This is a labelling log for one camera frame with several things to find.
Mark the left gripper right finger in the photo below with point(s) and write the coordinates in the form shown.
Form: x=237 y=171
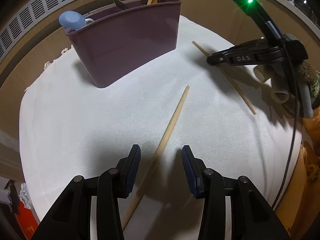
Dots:
x=251 y=215

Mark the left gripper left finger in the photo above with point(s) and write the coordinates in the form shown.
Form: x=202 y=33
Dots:
x=70 y=215

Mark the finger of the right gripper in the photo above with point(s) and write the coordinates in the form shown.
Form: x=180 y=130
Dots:
x=248 y=53

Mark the wooden chopstick two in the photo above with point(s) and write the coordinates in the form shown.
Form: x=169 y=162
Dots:
x=154 y=162

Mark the black handled utensil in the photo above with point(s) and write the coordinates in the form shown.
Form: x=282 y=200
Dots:
x=120 y=4

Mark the blue plastic spoon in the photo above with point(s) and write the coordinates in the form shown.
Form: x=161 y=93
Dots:
x=72 y=19

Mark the white gloved right hand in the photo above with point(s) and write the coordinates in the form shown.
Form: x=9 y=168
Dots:
x=308 y=86

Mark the white table cloth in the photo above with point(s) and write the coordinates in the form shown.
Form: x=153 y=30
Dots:
x=69 y=127

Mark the purple plastic utensil bin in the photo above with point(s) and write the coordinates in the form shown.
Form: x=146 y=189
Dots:
x=120 y=41

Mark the long grey vent grille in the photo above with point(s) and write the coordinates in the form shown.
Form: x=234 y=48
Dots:
x=29 y=15

